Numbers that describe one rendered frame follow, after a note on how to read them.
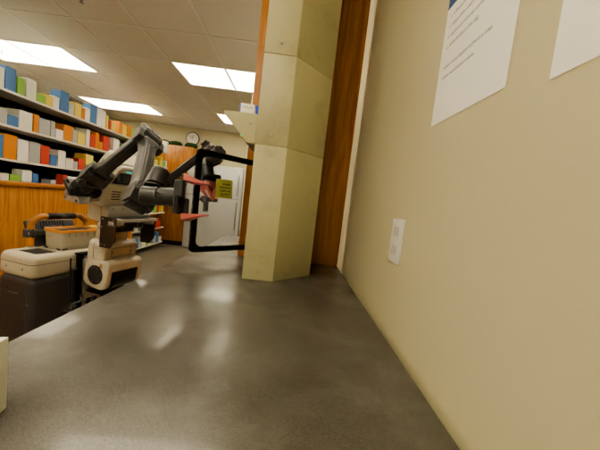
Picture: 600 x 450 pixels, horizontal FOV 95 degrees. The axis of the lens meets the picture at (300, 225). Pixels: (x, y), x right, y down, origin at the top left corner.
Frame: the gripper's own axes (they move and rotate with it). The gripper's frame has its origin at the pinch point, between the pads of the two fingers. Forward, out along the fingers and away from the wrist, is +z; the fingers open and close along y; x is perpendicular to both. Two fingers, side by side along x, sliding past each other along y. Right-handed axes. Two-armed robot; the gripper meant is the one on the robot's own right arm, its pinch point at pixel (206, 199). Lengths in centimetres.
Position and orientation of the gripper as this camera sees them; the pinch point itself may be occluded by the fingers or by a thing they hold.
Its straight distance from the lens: 91.2
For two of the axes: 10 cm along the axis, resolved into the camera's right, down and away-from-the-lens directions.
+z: 10.0, 0.7, 0.5
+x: -0.5, 0.4, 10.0
